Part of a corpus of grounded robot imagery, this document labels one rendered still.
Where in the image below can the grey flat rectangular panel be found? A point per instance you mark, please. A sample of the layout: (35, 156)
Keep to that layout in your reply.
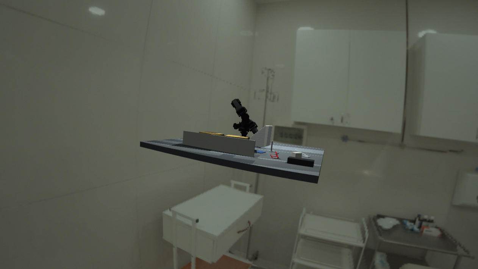
(220, 143)

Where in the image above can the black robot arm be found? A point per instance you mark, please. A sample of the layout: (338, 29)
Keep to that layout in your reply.
(241, 111)

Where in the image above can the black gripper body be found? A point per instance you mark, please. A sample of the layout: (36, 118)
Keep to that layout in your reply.
(244, 126)

